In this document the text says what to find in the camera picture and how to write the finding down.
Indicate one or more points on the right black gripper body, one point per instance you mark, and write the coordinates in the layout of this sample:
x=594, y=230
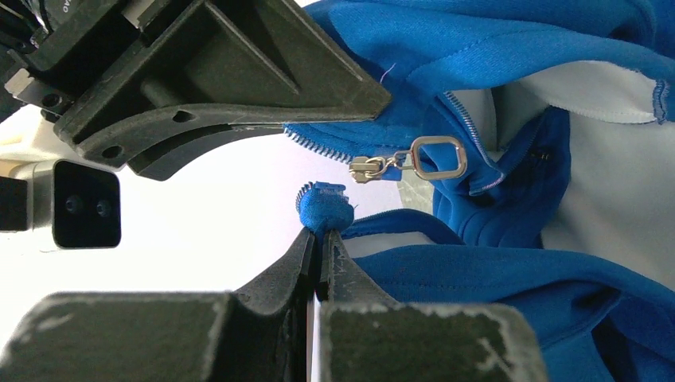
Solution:
x=82, y=50

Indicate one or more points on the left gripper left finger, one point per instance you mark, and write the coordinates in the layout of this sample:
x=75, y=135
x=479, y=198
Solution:
x=260, y=332

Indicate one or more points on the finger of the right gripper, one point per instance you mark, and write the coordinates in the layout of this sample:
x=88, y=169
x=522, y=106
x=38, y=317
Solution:
x=232, y=63
x=163, y=160

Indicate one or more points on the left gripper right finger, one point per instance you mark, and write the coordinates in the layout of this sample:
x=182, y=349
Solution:
x=366, y=335

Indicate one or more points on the blue zip jacket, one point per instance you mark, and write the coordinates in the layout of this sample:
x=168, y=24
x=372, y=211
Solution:
x=548, y=130

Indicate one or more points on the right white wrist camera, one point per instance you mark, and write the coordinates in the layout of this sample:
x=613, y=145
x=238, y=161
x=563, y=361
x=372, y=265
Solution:
x=51, y=199

